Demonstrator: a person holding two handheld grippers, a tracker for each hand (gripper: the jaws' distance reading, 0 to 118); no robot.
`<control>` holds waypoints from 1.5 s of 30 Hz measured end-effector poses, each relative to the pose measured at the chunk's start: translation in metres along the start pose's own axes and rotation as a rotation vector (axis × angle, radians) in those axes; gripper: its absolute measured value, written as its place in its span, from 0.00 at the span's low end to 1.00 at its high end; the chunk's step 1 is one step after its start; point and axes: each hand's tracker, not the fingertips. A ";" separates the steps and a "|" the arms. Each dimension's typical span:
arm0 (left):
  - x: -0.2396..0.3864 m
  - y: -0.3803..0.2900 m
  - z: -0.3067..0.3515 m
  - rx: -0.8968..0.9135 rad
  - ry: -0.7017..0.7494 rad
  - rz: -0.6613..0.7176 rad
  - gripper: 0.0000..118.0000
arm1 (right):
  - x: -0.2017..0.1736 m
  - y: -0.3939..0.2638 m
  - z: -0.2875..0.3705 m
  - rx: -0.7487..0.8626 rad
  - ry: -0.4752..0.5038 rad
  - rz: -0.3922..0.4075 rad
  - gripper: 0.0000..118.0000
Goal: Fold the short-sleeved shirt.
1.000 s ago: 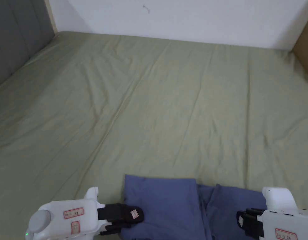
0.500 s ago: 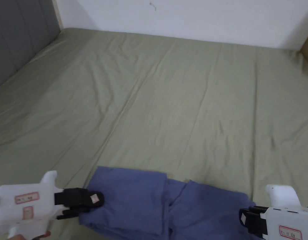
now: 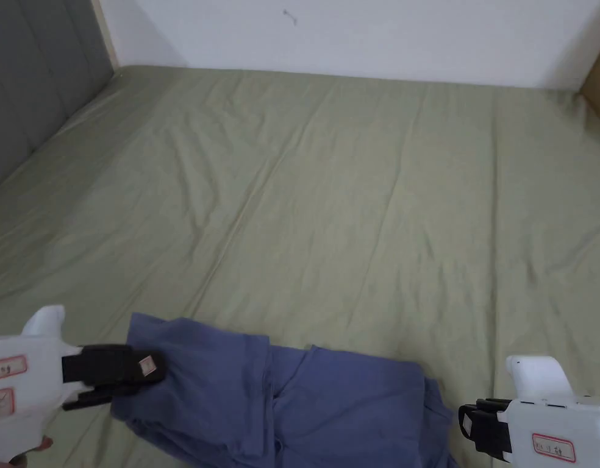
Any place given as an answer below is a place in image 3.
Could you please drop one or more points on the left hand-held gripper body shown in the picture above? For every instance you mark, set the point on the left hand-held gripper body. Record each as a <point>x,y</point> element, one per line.
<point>22,390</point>

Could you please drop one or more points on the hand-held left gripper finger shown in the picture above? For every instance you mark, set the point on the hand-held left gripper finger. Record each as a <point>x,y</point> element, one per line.
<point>124,363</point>
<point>105,394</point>

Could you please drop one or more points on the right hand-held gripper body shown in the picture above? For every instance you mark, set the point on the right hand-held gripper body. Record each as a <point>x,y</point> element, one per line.
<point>558,424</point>

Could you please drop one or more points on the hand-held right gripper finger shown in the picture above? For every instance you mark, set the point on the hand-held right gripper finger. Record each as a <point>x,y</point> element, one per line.
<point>478,424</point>
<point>495,451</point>

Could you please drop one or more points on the blue garment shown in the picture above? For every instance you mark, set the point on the blue garment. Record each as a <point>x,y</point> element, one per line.
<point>231,395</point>

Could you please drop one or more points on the person's left hand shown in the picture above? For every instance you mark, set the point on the person's left hand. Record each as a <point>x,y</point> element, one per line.
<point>47,443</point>

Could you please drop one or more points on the bed with pale green sheet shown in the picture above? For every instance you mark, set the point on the bed with pale green sheet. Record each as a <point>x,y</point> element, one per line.
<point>329,195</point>

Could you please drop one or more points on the grey padded headboard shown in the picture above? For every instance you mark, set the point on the grey padded headboard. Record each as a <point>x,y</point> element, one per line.
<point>41,73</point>

